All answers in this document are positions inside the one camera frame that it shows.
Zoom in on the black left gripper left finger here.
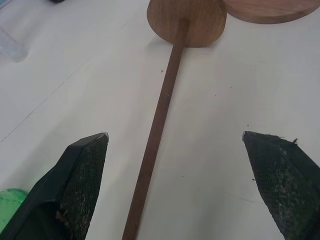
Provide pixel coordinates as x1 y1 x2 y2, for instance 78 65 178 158
0 132 110 240

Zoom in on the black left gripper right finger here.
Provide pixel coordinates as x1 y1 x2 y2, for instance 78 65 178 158
241 130 320 240

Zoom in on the green translucent plastic object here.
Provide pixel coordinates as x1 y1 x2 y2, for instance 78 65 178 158
0 188 29 227

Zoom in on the round wooden base disc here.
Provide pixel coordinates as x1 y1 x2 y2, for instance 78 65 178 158
222 0 315 25

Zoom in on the wooden mallet with handle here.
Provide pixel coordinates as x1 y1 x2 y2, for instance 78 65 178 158
121 0 228 240

